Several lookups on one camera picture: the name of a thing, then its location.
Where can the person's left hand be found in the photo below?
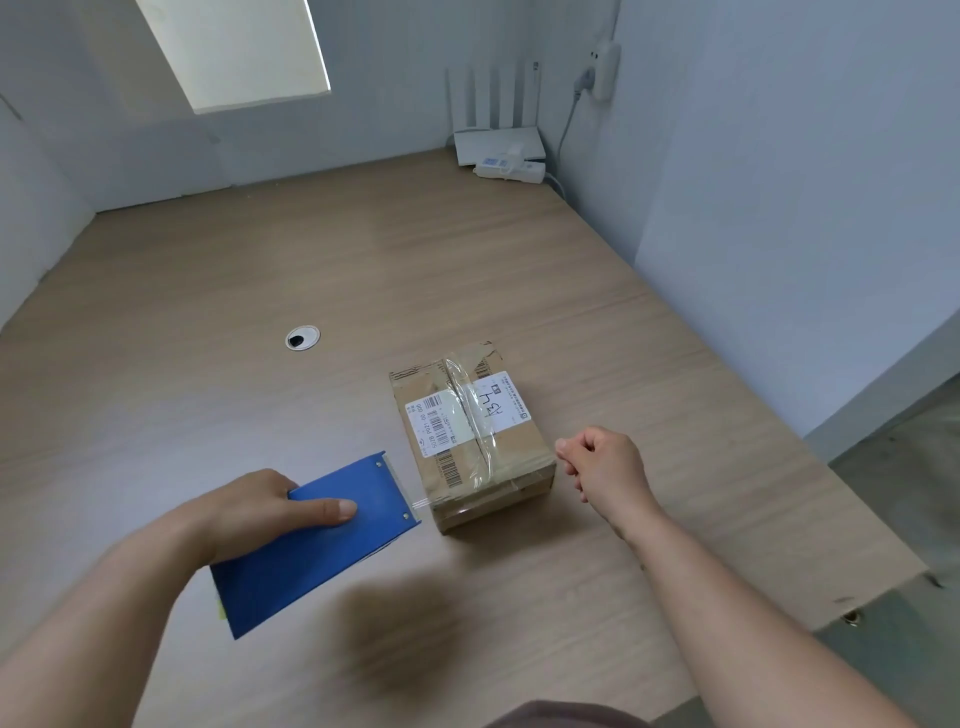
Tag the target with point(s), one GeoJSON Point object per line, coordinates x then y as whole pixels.
{"type": "Point", "coordinates": [255, 517]}

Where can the person's right hand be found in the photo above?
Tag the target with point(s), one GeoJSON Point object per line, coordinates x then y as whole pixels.
{"type": "Point", "coordinates": [611, 472]}

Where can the blue tape dispenser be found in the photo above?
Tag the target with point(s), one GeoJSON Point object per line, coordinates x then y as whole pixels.
{"type": "Point", "coordinates": [315, 555]}

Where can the black-lettered cardboard box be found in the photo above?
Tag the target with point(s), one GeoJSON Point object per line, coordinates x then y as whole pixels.
{"type": "Point", "coordinates": [480, 495]}

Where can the clear yellowish tape roll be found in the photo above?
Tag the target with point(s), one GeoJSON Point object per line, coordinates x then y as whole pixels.
{"type": "Point", "coordinates": [421, 501]}

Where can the person's right forearm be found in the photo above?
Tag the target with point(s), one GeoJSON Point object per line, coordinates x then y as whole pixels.
{"type": "Point", "coordinates": [765, 637]}

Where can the person's left forearm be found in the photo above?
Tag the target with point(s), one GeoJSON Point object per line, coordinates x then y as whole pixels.
{"type": "Point", "coordinates": [90, 637]}

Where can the round silver desk grommet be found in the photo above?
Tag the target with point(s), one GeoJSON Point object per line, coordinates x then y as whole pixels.
{"type": "Point", "coordinates": [309, 334]}

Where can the small round brass fitting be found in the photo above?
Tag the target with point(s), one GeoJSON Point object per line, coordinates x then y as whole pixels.
{"type": "Point", "coordinates": [851, 617]}

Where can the white power strip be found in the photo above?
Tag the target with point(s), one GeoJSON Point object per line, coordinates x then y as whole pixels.
{"type": "Point", "coordinates": [525, 172]}

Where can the white router with antennas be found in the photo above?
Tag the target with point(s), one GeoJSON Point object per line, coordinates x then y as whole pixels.
{"type": "Point", "coordinates": [499, 146]}

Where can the white foam partition board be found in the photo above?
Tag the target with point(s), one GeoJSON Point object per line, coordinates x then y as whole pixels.
{"type": "Point", "coordinates": [37, 225]}

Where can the bright window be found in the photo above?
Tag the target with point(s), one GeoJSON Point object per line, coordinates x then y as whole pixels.
{"type": "Point", "coordinates": [240, 52]}

